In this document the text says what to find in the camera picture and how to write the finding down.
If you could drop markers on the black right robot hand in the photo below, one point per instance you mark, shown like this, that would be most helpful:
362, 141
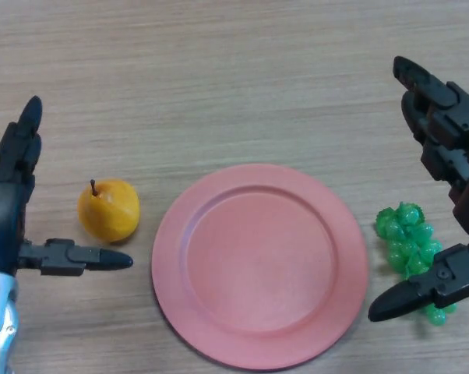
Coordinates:
452, 128

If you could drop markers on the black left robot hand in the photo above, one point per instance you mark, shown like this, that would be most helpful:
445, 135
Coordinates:
4, 210

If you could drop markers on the yellow pear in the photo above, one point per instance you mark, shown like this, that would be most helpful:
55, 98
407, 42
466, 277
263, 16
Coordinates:
110, 212

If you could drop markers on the pink round plate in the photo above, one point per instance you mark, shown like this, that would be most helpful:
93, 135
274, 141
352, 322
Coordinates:
260, 266

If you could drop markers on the green grape bunch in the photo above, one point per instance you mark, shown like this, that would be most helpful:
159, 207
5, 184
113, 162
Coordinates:
410, 237

